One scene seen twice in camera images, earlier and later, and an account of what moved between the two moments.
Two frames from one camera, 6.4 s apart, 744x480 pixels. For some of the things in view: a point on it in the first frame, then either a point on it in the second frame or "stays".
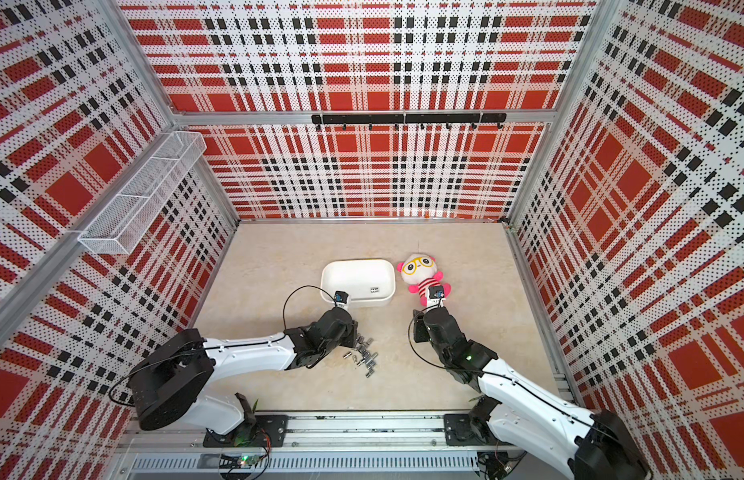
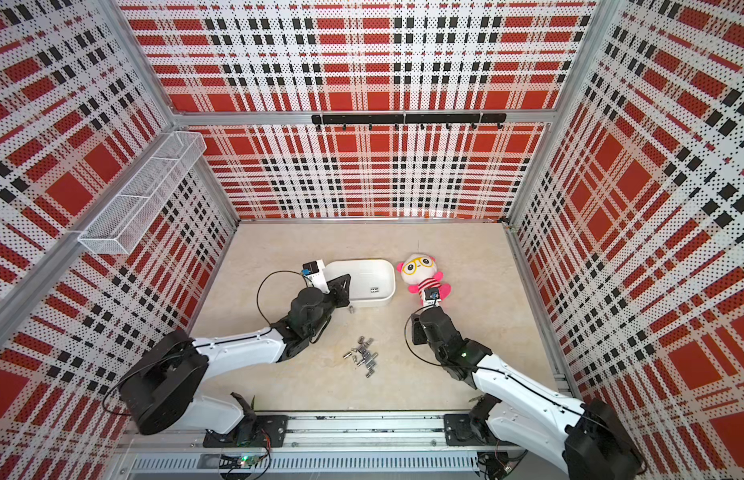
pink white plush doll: [420, 268] stays
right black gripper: [419, 325] stays
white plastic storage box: [368, 282] stays
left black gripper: [351, 335] to [335, 287]
